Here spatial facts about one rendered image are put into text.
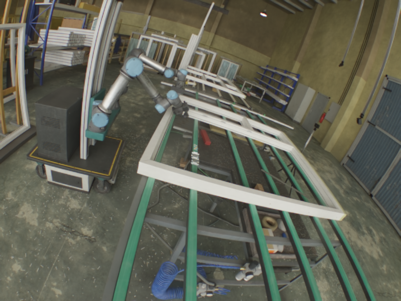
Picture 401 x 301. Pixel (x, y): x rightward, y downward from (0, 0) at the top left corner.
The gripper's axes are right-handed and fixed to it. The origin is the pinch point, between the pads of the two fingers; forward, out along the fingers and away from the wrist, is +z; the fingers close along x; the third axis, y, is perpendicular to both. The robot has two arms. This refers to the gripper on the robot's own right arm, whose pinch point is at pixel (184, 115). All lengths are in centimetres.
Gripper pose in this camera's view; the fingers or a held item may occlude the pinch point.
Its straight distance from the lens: 168.3
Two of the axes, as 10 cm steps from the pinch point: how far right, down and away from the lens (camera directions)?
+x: -9.5, 2.7, 1.6
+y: -1.9, -8.9, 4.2
